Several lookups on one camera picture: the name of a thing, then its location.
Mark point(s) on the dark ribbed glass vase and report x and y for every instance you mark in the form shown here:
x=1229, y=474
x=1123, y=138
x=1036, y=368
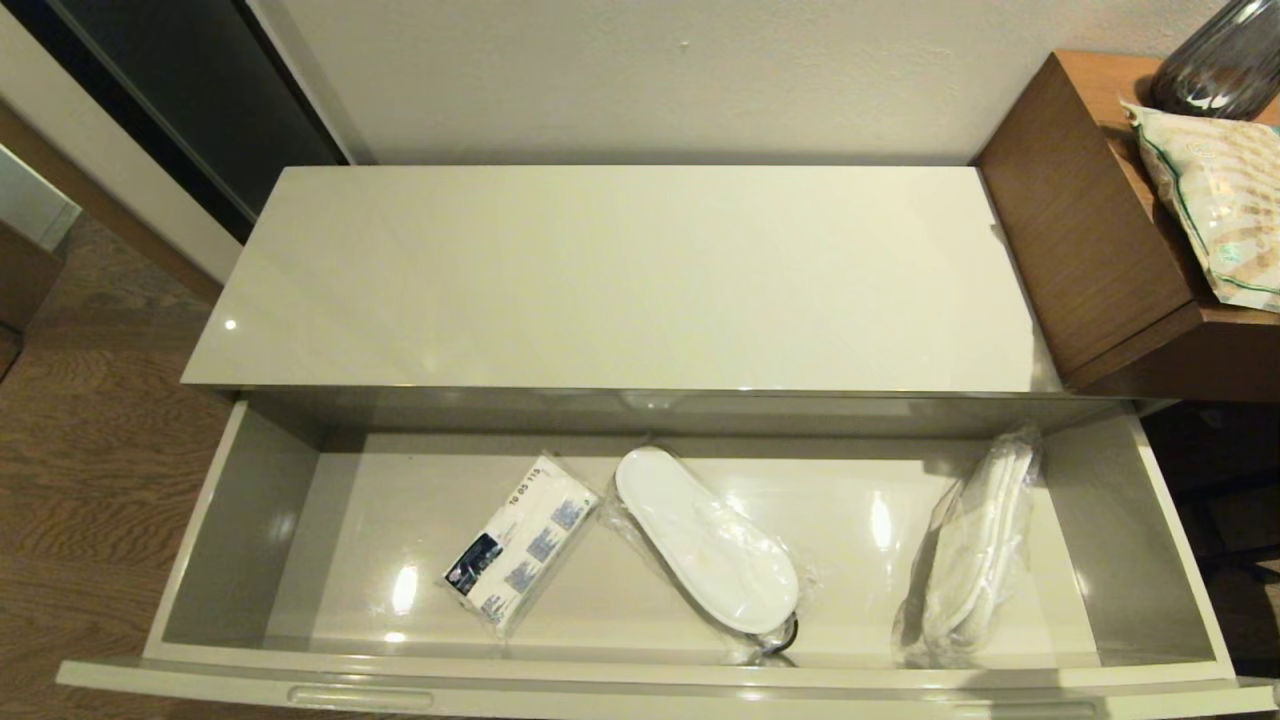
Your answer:
x=1220, y=65

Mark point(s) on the white slippers plastic wrap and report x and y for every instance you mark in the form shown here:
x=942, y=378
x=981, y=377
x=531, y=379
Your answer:
x=975, y=560

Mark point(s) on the brown wooden side table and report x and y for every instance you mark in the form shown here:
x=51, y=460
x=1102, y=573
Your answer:
x=1080, y=230

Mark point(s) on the white furniture panel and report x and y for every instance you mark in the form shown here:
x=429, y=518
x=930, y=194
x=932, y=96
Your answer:
x=30, y=205

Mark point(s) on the white slippers flat in plastic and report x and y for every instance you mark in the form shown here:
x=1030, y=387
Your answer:
x=710, y=545

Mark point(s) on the cream glossy low cabinet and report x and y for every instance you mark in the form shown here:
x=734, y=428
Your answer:
x=620, y=280

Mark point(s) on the cream glossy wide drawer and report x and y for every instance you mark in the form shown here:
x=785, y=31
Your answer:
x=900, y=600

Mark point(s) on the patterned snack bag green trim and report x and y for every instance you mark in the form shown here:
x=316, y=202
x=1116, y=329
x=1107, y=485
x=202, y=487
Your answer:
x=1225, y=200

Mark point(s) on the dark glass door panel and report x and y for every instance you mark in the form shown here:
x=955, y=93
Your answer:
x=200, y=90

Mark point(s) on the white printed plastic packet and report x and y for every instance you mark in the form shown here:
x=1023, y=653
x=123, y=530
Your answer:
x=525, y=540

